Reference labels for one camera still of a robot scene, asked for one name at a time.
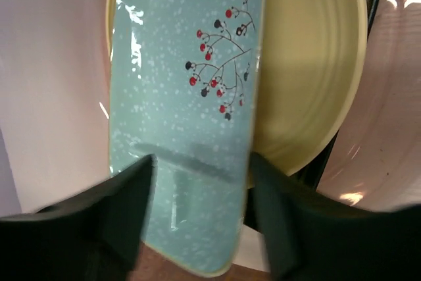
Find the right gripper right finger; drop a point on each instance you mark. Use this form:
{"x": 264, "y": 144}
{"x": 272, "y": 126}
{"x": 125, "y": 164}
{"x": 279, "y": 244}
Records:
{"x": 308, "y": 236}

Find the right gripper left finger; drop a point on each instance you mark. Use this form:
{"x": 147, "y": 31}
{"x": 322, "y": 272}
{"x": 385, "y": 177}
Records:
{"x": 94, "y": 235}

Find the black floral square plate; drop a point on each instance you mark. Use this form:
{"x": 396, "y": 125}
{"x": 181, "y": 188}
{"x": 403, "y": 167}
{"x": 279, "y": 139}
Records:
{"x": 312, "y": 173}

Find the pink translucent plastic bin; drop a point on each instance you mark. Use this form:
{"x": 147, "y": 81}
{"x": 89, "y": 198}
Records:
{"x": 55, "y": 104}

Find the light teal rectangular plate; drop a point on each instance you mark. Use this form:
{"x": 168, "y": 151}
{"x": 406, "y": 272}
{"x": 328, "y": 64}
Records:
{"x": 184, "y": 81}

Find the yellow round plate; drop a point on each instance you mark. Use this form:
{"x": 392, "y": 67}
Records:
{"x": 311, "y": 60}

